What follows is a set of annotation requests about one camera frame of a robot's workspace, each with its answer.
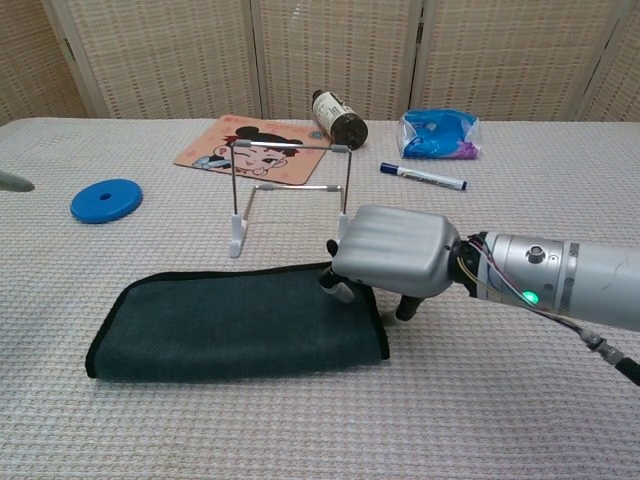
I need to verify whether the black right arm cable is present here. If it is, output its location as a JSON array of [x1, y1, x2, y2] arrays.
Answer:
[[573, 323, 640, 387]]

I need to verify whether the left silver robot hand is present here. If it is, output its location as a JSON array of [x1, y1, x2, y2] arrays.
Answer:
[[0, 169, 37, 194]]

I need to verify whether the white woven tablecloth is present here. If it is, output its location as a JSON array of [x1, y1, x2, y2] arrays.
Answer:
[[0, 117, 640, 480]]

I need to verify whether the cartoon girl mouse pad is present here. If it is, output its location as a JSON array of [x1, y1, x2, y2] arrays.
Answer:
[[173, 114, 332, 187]]

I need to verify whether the metal wire rack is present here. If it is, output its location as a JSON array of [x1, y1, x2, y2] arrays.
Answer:
[[228, 139, 356, 259]]

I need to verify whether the dark brown labelled bottle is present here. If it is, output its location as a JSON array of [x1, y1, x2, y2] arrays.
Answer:
[[311, 88, 370, 151]]

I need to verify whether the blue capped whiteboard marker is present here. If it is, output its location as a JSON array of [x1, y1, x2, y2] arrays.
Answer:
[[379, 161, 470, 193]]

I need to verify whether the blue plastic disc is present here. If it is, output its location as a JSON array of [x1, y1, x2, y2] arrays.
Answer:
[[69, 178, 144, 225]]

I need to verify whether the yellow and grey cloth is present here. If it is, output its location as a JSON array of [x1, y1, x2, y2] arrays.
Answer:
[[84, 259, 392, 384]]

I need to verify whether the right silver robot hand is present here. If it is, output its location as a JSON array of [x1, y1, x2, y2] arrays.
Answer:
[[319, 204, 462, 322]]

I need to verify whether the woven folding screen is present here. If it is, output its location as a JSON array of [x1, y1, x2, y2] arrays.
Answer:
[[0, 0, 640, 122]]

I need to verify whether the blue plastic packet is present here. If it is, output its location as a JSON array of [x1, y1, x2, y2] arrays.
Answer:
[[397, 108, 482, 163]]

